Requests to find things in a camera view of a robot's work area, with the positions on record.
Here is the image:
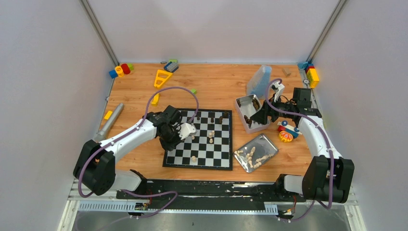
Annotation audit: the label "black white chessboard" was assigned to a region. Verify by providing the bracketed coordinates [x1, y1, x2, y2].
[163, 109, 233, 171]

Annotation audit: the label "clear plastic container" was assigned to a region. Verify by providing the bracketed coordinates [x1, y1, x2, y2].
[246, 65, 272, 100]

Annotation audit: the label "silver metal tray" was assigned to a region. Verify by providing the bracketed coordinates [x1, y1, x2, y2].
[233, 133, 279, 173]

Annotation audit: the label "blue grey toy block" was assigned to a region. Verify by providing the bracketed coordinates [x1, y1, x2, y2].
[164, 59, 179, 73]

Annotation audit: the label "yellow lego brick stack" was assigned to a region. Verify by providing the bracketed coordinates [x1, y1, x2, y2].
[306, 68, 319, 89]

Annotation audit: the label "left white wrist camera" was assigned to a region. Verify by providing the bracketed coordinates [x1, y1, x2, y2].
[178, 123, 197, 140]

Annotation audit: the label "red cylinder block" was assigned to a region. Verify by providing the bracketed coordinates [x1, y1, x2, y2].
[121, 63, 131, 75]

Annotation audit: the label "red white blue toy car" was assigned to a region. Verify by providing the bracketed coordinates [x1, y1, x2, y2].
[278, 120, 302, 139]

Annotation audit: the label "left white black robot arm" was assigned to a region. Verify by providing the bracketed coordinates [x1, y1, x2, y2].
[73, 105, 197, 199]

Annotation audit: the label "white metal box dark pieces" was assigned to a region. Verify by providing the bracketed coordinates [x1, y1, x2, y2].
[235, 94, 270, 134]

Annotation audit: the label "yellow curved toy piece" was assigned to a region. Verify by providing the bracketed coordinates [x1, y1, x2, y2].
[151, 93, 160, 106]

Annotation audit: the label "yellow cylinder block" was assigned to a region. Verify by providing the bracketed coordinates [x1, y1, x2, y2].
[115, 66, 125, 77]

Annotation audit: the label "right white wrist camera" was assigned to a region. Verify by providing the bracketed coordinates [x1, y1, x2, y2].
[271, 80, 285, 103]

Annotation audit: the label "small wooden block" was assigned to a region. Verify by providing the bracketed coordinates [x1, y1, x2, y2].
[282, 68, 292, 77]

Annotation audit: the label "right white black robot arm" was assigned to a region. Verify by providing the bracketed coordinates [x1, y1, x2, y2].
[251, 87, 355, 207]

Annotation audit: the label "purple cable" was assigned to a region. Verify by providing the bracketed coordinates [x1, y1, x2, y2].
[78, 86, 200, 224]
[265, 78, 335, 223]

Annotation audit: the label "small yellow block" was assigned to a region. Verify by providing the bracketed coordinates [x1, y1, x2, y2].
[104, 110, 113, 120]

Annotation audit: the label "yellow red round toy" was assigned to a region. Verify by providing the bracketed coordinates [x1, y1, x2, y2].
[279, 131, 293, 142]

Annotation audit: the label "grey cylinder marker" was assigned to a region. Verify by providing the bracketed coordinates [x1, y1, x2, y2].
[93, 103, 124, 142]

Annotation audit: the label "yellow triangular toy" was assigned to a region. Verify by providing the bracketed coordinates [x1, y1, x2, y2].
[153, 70, 173, 89]

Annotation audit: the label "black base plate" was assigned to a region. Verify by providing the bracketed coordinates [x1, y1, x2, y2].
[135, 179, 305, 210]

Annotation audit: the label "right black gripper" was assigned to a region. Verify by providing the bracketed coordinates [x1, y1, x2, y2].
[250, 93, 295, 125]

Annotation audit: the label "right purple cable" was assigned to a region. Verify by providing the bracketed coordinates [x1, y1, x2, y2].
[265, 78, 335, 223]

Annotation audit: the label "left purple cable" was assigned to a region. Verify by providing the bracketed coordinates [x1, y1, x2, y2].
[78, 86, 200, 224]

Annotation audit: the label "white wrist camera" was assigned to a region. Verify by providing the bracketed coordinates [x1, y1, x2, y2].
[271, 80, 285, 103]
[178, 123, 197, 140]

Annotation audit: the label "blue cube block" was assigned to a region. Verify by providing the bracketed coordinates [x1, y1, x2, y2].
[109, 70, 118, 78]

